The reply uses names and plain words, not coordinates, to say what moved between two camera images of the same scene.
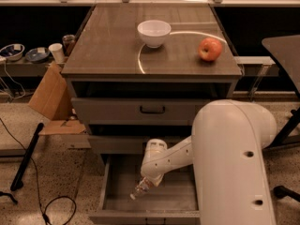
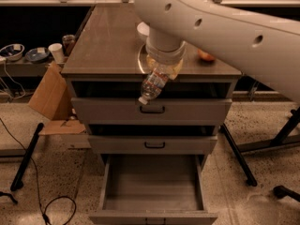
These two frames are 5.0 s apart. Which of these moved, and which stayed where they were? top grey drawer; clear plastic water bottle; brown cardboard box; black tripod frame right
Moved: clear plastic water bottle
Stayed: top grey drawer; black tripod frame right; brown cardboard box
